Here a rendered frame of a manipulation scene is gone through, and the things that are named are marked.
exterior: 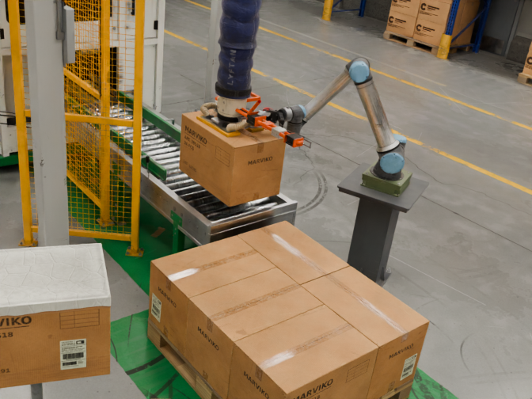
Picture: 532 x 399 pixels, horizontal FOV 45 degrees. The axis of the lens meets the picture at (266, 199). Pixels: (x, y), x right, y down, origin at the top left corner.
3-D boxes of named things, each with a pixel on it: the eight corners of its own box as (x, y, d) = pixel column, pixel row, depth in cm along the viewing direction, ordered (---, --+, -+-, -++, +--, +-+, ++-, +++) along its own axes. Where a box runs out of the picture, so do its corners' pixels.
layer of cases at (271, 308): (148, 317, 382) (150, 260, 363) (278, 271, 441) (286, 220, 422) (275, 457, 302) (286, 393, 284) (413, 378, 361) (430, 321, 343)
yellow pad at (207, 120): (195, 119, 417) (196, 111, 414) (208, 116, 423) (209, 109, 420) (227, 138, 395) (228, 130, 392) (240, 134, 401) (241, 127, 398)
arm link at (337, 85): (362, 48, 403) (286, 118, 434) (360, 53, 393) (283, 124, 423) (374, 62, 406) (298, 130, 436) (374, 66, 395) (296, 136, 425)
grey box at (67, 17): (53, 54, 374) (51, 1, 360) (62, 53, 377) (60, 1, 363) (67, 63, 361) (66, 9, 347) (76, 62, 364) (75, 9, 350)
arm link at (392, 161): (408, 161, 419) (369, 52, 393) (408, 172, 404) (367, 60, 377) (385, 167, 424) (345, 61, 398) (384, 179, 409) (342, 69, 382)
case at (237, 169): (178, 169, 440) (181, 113, 422) (226, 158, 464) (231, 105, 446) (229, 207, 400) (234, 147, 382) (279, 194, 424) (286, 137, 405)
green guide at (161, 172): (58, 106, 551) (58, 96, 547) (70, 104, 557) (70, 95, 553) (153, 183, 445) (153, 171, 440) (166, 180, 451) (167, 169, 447)
